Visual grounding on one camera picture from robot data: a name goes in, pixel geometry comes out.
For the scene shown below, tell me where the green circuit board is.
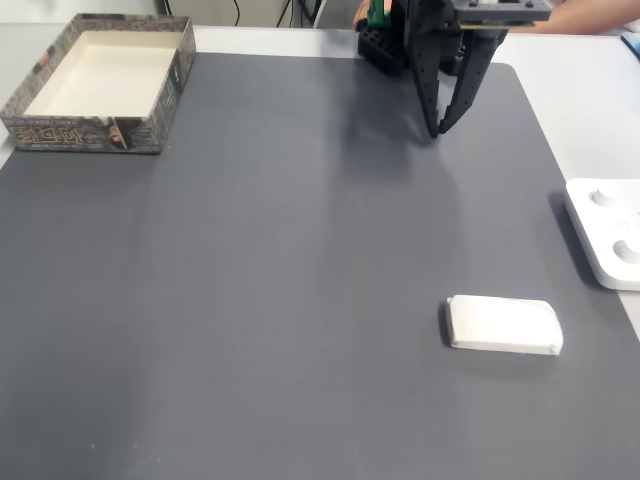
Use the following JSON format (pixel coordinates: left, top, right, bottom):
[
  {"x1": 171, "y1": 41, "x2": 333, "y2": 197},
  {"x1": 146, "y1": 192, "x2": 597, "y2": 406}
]
[{"x1": 366, "y1": 0, "x2": 395, "y2": 29}]

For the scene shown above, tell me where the black gripper camera mount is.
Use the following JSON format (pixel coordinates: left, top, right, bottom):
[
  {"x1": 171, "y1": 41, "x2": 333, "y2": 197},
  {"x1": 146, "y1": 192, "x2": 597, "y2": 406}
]
[{"x1": 452, "y1": 0, "x2": 552, "y2": 32}]

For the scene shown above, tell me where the white tray with round dimples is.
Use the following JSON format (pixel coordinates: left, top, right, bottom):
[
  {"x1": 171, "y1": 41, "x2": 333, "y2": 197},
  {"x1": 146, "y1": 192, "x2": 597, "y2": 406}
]
[{"x1": 564, "y1": 178, "x2": 640, "y2": 291}]

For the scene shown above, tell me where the grey table mat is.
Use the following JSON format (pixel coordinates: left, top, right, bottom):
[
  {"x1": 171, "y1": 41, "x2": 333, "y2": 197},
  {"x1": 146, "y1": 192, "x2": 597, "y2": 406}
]
[{"x1": 0, "y1": 52, "x2": 640, "y2": 480}]

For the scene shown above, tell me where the patterned cardboard box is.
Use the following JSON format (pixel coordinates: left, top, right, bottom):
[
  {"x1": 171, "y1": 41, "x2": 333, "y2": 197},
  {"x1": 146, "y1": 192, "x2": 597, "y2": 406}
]
[{"x1": 0, "y1": 13, "x2": 197, "y2": 155}]

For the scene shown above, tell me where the person's hand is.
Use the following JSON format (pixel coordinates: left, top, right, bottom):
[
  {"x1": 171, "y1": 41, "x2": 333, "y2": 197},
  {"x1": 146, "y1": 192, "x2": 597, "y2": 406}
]
[{"x1": 352, "y1": 1, "x2": 374, "y2": 29}]

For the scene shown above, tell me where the white block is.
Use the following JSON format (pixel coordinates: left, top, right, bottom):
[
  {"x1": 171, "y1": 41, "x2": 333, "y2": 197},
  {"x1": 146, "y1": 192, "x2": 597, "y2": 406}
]
[{"x1": 444, "y1": 294, "x2": 565, "y2": 357}]

